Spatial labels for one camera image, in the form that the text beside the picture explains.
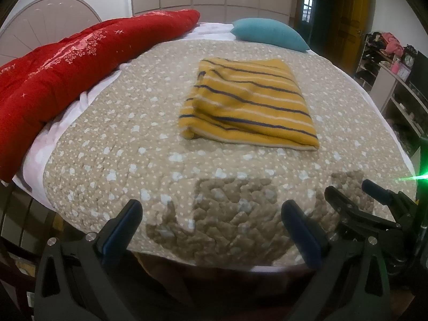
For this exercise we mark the white shelf unit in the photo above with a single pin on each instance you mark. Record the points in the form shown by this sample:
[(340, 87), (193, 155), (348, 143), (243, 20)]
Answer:
[(398, 97)]

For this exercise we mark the white bedsheet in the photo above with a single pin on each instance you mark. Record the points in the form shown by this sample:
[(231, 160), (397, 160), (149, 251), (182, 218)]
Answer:
[(35, 160)]

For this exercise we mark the round black clock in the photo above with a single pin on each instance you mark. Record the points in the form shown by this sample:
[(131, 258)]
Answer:
[(410, 57)]

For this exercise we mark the red embroidered quilt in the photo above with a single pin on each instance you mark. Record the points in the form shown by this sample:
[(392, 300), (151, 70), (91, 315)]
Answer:
[(67, 73)]

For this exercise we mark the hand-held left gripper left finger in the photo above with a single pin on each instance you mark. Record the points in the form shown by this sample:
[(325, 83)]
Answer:
[(122, 230)]

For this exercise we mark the brown wooden door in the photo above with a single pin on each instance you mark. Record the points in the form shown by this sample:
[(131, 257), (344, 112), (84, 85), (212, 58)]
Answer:
[(352, 16)]

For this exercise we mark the black television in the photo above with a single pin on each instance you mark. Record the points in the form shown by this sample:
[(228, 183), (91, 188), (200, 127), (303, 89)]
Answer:
[(420, 73)]

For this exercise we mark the small paned window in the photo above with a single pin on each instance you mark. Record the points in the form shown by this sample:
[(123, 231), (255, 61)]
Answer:
[(308, 9)]

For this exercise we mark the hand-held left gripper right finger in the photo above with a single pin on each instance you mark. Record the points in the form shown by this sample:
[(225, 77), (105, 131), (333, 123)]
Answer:
[(301, 234)]

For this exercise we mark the teal pillow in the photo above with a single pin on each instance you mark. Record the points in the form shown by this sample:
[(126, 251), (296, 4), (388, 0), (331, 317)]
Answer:
[(267, 33)]

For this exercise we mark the pink box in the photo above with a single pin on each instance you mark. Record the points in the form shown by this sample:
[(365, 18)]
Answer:
[(400, 70)]

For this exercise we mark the white curved headboard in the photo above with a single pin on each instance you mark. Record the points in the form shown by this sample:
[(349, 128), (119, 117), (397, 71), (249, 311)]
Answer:
[(40, 23)]

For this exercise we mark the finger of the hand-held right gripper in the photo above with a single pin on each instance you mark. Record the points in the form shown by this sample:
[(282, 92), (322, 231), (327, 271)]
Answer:
[(376, 189), (341, 207)]

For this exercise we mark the pink cloth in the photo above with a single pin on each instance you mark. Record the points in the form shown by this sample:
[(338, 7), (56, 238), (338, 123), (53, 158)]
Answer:
[(392, 43)]

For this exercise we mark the beige dotted blanket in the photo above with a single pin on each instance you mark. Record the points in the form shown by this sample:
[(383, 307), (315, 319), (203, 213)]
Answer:
[(133, 140)]

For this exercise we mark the yellow striped sweater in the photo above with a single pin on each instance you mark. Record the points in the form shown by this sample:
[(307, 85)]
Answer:
[(254, 107)]

